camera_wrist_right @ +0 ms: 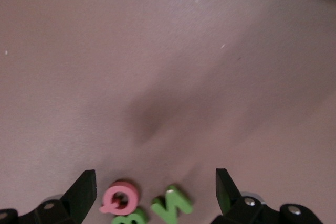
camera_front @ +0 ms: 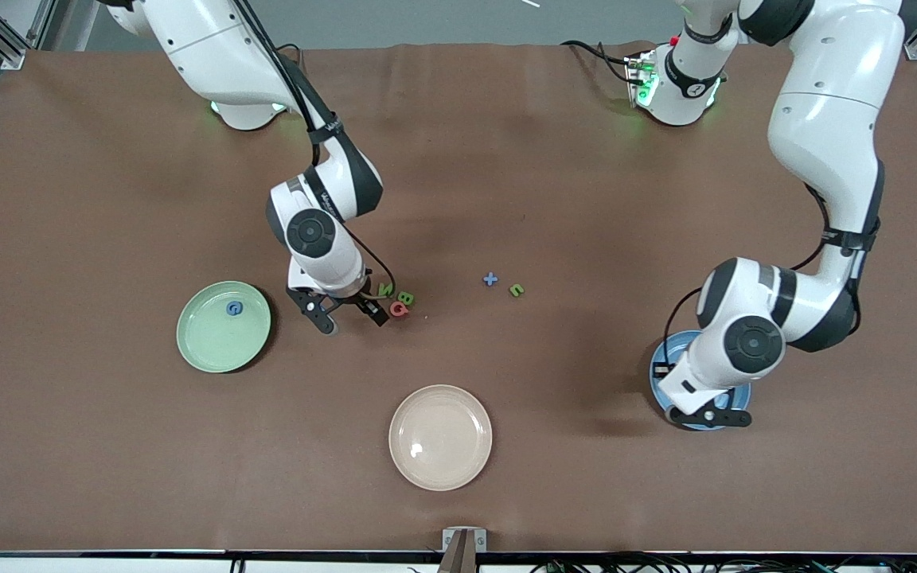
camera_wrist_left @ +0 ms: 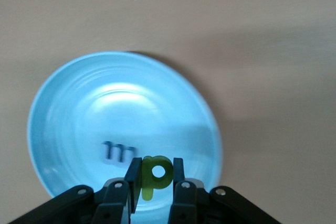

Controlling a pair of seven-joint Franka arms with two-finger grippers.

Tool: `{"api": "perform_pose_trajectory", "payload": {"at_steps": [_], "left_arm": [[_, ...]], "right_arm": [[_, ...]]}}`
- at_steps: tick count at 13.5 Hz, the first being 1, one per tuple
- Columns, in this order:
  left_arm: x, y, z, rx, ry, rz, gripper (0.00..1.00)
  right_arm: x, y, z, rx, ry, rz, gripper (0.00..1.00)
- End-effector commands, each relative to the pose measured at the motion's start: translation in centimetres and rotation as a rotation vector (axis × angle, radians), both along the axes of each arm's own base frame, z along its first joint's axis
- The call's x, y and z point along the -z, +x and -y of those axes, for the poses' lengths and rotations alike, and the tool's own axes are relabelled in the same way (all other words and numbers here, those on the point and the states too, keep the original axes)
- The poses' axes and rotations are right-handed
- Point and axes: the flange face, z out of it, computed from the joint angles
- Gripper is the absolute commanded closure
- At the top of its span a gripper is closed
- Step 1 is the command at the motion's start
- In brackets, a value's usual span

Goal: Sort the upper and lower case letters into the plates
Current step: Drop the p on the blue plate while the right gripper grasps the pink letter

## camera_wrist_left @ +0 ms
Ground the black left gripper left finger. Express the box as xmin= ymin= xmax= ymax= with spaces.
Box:
xmin=7 ymin=157 xmax=143 ymax=224

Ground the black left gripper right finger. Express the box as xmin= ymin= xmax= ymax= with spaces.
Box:
xmin=167 ymin=157 xmax=281 ymax=224

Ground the brown table cover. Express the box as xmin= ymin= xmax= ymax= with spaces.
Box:
xmin=0 ymin=0 xmax=336 ymax=224

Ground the blue letter m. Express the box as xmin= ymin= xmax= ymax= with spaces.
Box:
xmin=101 ymin=141 xmax=139 ymax=166

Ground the green letter p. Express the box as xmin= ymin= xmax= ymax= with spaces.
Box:
xmin=141 ymin=155 xmax=174 ymax=201

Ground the blue plate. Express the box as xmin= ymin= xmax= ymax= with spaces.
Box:
xmin=27 ymin=51 xmax=224 ymax=223

